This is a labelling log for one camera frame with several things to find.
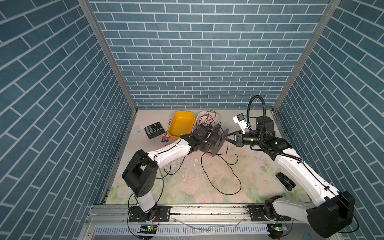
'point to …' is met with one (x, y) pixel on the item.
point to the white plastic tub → (217, 119)
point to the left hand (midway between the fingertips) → (207, 143)
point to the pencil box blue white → (166, 136)
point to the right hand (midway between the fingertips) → (223, 136)
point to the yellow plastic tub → (182, 122)
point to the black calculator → (154, 130)
